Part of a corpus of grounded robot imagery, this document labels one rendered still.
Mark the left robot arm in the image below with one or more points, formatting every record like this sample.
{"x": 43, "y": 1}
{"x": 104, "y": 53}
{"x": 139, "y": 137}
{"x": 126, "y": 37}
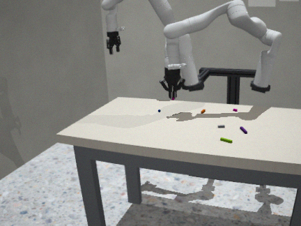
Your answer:
{"x": 238, "y": 17}

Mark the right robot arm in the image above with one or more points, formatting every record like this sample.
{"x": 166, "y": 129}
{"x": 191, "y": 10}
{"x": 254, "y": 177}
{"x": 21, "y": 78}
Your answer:
{"x": 165, "y": 13}

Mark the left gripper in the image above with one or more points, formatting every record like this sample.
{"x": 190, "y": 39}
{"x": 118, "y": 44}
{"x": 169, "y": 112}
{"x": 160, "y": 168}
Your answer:
{"x": 172, "y": 78}

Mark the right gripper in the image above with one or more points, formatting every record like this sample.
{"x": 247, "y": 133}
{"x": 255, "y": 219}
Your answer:
{"x": 113, "y": 41}

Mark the purple rod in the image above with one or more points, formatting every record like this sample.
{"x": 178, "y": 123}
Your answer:
{"x": 243, "y": 130}

